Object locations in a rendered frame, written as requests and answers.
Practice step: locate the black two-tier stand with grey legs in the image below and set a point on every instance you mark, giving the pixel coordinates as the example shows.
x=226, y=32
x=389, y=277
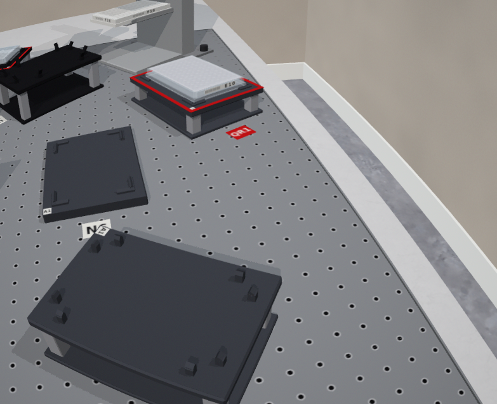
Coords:
x=53, y=86

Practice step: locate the grey shelf rack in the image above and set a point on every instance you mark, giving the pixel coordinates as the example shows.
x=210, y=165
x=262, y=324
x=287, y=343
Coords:
x=162, y=37

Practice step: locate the grey perforated work table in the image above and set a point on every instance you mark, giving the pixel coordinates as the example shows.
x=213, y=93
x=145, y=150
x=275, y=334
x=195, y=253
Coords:
x=349, y=329

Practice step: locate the dark grey plate on raised base with corner posts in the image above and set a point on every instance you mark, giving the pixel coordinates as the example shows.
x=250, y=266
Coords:
x=157, y=323

